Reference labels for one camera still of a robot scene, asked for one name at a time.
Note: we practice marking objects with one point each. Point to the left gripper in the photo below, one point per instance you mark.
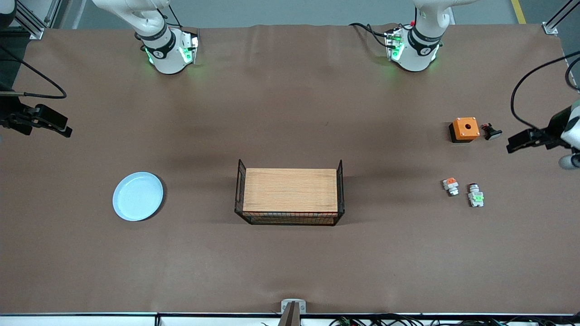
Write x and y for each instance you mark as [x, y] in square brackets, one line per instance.
[552, 130]

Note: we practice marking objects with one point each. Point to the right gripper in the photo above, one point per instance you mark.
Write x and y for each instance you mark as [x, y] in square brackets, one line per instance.
[10, 117]

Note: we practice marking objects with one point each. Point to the green-tab white switch block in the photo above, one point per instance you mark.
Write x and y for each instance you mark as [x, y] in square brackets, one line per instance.
[476, 197]

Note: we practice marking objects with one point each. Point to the light blue round plate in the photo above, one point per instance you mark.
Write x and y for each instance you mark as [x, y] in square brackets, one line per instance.
[137, 196]

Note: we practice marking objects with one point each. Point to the black push button head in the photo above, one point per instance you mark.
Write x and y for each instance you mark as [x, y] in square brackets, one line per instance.
[492, 133]

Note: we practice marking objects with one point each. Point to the orange button box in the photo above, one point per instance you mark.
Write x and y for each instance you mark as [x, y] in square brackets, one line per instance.
[466, 128]

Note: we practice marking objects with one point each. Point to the green-lit base connector panel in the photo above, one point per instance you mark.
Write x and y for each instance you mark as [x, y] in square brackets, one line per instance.
[393, 45]
[189, 47]

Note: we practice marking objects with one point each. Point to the brown table cover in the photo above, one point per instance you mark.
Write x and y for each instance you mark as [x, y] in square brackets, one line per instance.
[290, 113]

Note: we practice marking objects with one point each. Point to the wooden board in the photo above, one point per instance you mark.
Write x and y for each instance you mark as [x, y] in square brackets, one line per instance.
[290, 190]

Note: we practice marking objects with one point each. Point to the orange-tab white switch block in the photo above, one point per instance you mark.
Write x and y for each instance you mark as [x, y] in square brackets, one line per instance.
[451, 185]

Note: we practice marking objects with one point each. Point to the aluminium frame profile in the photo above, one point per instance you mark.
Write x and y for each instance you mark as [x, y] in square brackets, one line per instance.
[553, 25]
[34, 25]

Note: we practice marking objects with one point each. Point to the white table edge rail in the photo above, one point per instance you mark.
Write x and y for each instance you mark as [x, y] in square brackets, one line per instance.
[90, 319]

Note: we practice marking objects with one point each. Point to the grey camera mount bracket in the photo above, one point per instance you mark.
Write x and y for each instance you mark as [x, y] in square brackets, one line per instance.
[293, 308]

